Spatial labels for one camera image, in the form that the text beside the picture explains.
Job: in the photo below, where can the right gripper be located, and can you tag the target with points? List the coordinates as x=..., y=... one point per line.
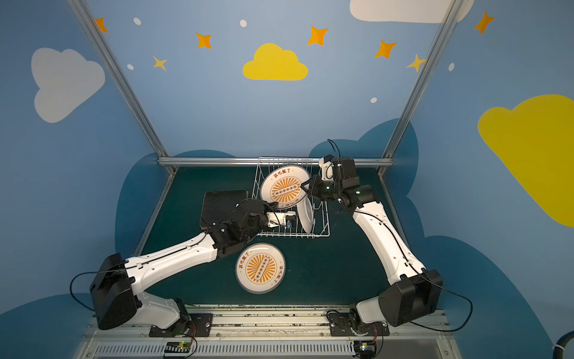
x=315, y=188

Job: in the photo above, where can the white round plate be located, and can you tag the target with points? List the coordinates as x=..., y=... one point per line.
x=282, y=186
x=261, y=263
x=305, y=213
x=257, y=288

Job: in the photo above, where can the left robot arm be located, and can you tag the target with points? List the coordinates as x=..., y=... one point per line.
x=118, y=290

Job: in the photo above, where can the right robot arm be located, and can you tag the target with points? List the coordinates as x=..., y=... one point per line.
x=414, y=291

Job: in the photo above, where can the right controller board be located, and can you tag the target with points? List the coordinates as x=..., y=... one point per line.
x=364, y=350

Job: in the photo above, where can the controller board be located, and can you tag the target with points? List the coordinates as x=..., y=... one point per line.
x=181, y=349
x=364, y=350

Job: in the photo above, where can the left controller board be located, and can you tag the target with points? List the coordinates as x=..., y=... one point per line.
x=181, y=349

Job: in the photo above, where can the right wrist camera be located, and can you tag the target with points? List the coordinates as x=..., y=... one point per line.
x=326, y=166

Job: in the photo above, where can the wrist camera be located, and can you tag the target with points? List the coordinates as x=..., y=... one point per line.
x=282, y=219
x=326, y=166

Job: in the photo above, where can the white wire dish rack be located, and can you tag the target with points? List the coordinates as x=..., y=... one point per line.
x=265, y=165

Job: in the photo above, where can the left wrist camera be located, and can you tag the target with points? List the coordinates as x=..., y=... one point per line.
x=282, y=219

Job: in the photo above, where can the aluminium frame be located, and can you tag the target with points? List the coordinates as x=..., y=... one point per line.
x=171, y=164

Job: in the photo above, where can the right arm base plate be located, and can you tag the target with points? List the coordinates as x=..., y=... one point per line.
x=347, y=325

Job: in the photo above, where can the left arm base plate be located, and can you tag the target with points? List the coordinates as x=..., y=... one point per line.
x=191, y=325

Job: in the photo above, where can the aluminium rail base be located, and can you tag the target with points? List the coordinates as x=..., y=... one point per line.
x=257, y=331

